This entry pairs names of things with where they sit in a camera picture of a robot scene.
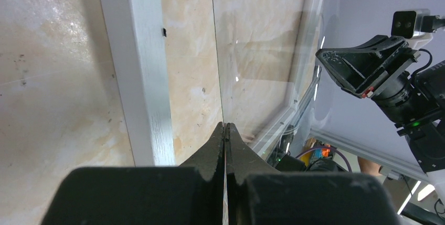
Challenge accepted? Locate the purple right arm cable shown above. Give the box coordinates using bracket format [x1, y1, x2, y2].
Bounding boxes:
[295, 146, 354, 174]

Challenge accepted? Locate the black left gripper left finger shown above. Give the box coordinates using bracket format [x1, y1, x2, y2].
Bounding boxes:
[42, 123, 224, 224]

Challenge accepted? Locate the clear glass pane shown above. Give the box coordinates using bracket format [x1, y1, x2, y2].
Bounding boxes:
[213, 0, 324, 158]

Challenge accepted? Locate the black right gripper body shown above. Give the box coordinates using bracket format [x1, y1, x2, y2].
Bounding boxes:
[372, 61, 444, 136]

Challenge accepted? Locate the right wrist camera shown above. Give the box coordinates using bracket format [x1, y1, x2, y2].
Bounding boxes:
[391, 9, 444, 50]

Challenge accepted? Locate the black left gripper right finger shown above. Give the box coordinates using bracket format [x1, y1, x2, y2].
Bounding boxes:
[225, 123, 400, 224]

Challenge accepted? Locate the white picture frame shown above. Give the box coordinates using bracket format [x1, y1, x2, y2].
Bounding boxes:
[94, 0, 329, 167]

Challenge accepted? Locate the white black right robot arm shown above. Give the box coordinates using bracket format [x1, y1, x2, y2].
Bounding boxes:
[315, 35, 444, 188]

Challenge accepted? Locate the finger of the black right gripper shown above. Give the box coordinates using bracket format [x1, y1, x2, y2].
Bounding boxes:
[351, 35, 409, 51]
[316, 44, 419, 98]

